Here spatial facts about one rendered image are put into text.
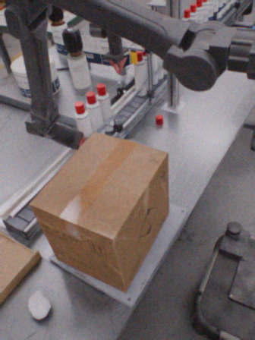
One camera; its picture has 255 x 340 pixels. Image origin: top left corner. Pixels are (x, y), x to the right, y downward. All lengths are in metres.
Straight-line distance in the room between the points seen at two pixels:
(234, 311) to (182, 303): 0.35
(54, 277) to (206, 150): 0.73
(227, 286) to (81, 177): 1.01
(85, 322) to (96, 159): 0.43
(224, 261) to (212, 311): 0.25
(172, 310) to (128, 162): 1.13
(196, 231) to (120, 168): 1.29
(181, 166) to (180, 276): 0.83
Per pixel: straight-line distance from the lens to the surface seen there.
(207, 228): 2.09
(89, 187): 0.82
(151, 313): 1.84
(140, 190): 0.79
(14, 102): 1.75
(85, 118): 1.19
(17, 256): 1.11
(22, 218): 1.14
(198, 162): 1.27
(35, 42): 0.81
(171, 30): 0.62
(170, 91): 1.49
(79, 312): 0.98
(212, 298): 1.62
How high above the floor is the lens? 1.71
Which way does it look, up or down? 45 degrees down
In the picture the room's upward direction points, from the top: 8 degrees counter-clockwise
